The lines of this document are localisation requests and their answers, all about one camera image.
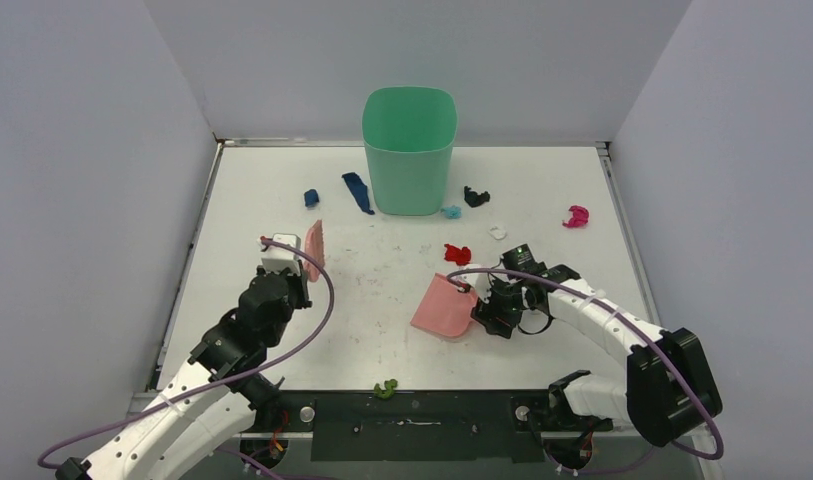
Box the pink dustpan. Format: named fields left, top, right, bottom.
left=410, top=273, right=478, bottom=339

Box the pink hand brush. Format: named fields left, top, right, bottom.
left=303, top=220, right=325, bottom=283

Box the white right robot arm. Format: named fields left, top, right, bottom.
left=450, top=244, right=723, bottom=447

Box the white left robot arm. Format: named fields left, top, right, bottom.
left=54, top=265, right=312, bottom=479

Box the red paper scrap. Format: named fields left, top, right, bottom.
left=444, top=244, right=472, bottom=266

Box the white paper scrap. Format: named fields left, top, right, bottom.
left=488, top=225, right=507, bottom=241

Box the light blue paper scrap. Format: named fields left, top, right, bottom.
left=440, top=205, right=462, bottom=220

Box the black paper scrap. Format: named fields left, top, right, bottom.
left=463, top=186, right=491, bottom=208

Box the magenta paper scrap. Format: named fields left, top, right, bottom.
left=562, top=205, right=590, bottom=229

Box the small dark blue paper scrap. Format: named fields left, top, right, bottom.
left=303, top=189, right=320, bottom=209

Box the long dark blue paper scrap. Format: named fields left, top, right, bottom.
left=342, top=172, right=375, bottom=215

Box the green paper scrap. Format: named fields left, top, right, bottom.
left=373, top=379, right=399, bottom=400

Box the green plastic waste bin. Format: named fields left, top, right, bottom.
left=361, top=86, right=458, bottom=216

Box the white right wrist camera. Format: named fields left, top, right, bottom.
left=450, top=264, right=500, bottom=304

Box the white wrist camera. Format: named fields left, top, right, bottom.
left=450, top=264, right=500, bottom=304
left=259, top=233, right=302, bottom=276

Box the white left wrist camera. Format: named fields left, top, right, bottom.
left=259, top=233, right=302, bottom=276

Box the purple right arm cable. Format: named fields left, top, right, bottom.
left=445, top=266, right=725, bottom=477

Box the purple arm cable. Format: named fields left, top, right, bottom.
left=36, top=238, right=336, bottom=480
left=445, top=266, right=725, bottom=477

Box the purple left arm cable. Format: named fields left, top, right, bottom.
left=36, top=238, right=336, bottom=480

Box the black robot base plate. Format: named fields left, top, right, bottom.
left=237, top=390, right=613, bottom=466

